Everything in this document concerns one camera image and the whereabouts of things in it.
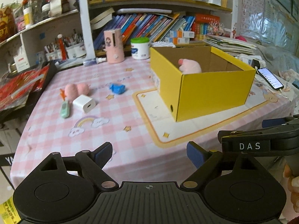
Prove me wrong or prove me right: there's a white can green lid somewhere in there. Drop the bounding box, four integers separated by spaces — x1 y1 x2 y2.
130 37 150 60

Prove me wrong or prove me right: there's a yellow bordered placemat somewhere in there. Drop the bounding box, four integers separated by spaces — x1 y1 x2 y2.
132 87 269 148

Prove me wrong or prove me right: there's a white charger plug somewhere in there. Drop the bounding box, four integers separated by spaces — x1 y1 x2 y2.
72 94 96 113

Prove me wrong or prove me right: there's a pink plush pig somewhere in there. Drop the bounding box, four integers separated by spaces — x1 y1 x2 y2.
178 59 202 74

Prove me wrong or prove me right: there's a colourful patterned box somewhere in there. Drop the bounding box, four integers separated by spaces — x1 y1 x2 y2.
207 21 226 36

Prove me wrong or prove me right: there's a pink checked tablecloth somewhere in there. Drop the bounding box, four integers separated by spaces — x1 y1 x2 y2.
10 56 297 189

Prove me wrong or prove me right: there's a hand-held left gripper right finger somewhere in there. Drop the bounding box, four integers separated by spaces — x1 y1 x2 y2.
180 141 267 191

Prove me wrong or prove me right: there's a small pink plush ball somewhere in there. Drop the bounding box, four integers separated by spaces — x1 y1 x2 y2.
64 83 91 97

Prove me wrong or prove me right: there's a pink cartoon dispenser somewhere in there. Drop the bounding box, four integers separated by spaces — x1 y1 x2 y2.
103 28 124 64

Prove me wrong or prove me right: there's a white desk pen organizer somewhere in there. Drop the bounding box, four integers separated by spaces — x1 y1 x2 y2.
44 35 87 61

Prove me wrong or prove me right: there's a white power strip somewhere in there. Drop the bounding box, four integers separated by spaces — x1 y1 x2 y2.
238 54 267 69

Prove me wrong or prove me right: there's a yellow green package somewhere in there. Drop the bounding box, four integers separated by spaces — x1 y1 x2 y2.
0 196 21 224

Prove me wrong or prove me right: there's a red hanging ornament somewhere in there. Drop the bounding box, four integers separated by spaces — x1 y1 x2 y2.
57 35 67 60

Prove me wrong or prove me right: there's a white bottle yellow label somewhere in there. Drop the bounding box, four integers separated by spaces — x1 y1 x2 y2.
23 7 33 27

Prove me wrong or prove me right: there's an alphabet wall poster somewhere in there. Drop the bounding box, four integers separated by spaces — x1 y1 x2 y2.
241 0 267 39

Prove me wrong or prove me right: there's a black keyboard stand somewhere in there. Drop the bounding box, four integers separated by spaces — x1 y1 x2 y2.
0 140 15 189

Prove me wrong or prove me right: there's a small blue toy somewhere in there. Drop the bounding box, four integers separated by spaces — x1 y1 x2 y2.
110 83 127 96

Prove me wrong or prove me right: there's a white quilted purse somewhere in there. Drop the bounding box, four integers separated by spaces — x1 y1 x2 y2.
152 41 178 48

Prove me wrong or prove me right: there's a black smartphone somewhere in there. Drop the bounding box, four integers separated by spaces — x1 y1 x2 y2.
257 67 284 90

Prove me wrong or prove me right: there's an orange white small carton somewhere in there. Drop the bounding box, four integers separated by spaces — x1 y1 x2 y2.
165 37 189 44
170 31 195 38

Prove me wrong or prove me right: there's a small mint green gadget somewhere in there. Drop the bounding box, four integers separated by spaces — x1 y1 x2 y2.
61 100 71 119

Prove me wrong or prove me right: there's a white box red label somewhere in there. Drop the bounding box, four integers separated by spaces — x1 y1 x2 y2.
13 51 31 71

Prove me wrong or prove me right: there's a row of colourful books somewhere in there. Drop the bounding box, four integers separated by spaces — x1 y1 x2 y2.
93 13 195 50

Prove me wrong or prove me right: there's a yellow cardboard box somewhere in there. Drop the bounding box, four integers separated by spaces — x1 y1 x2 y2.
149 45 257 122

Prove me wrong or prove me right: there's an orange cartoon figure box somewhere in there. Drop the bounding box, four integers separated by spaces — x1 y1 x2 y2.
0 7 14 42

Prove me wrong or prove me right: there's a black electronic keyboard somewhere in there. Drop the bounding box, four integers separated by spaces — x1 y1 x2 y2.
0 61 58 122

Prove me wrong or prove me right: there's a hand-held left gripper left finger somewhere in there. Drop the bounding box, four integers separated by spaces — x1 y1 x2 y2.
38 142 120 192

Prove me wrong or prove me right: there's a stack of paper booklets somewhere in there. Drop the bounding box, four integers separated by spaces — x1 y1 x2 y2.
203 35 257 56

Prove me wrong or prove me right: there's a red boxed book set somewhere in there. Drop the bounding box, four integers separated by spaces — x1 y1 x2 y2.
195 14 221 40

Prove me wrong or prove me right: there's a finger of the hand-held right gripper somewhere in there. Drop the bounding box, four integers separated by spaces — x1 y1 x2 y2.
218 115 299 143
262 117 293 129

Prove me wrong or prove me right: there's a bag of red packets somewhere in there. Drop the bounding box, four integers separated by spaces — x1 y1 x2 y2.
0 65 49 110

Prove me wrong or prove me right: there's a small spray bottle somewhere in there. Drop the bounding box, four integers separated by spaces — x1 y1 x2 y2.
84 57 107 66

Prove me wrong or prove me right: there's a person's right hand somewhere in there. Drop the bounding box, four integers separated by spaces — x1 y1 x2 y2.
283 164 299 206

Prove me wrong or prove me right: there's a white bookshelf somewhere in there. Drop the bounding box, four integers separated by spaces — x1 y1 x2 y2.
0 0 241 75

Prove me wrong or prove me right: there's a thick white-paged book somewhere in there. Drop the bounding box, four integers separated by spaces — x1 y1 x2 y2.
90 7 116 29

